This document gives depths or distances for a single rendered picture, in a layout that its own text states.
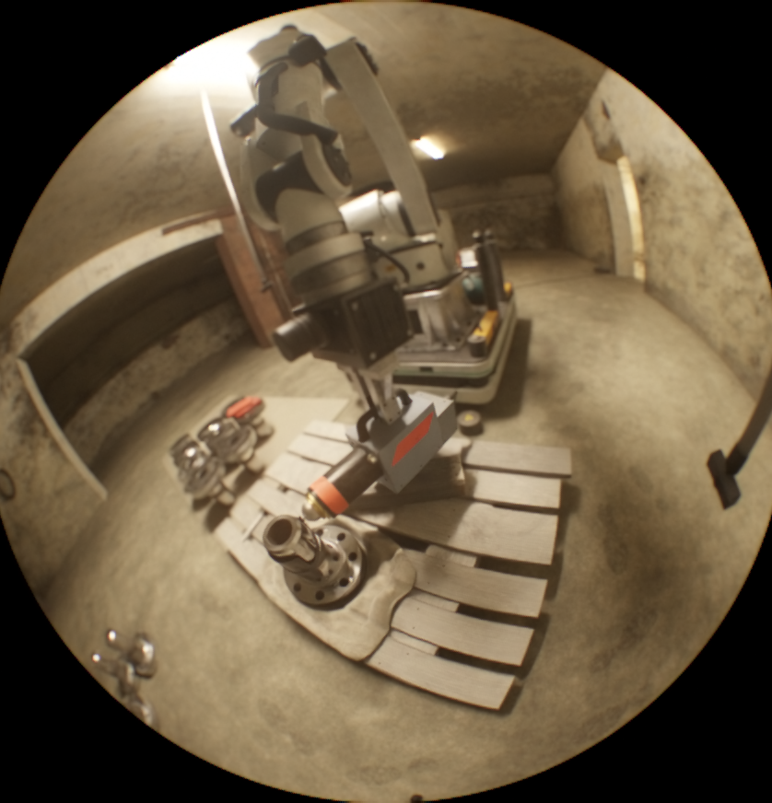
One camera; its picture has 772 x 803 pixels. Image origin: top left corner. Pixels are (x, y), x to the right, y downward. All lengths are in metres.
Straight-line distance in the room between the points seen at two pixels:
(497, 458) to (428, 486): 0.26
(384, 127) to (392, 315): 0.79
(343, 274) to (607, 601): 1.05
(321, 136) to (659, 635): 1.40
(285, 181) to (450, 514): 0.88
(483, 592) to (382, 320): 0.65
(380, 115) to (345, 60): 0.26
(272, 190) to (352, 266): 0.22
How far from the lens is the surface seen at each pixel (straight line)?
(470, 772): 0.94
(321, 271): 0.44
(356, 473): 0.59
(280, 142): 0.65
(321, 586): 0.75
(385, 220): 1.20
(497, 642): 0.68
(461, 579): 0.70
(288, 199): 0.49
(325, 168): 0.47
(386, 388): 0.53
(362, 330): 0.41
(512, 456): 0.86
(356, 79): 1.06
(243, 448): 1.40
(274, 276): 5.15
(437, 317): 1.23
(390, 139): 1.07
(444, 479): 0.74
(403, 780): 0.98
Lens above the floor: 0.82
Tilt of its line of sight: 32 degrees down
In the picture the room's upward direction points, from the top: 21 degrees counter-clockwise
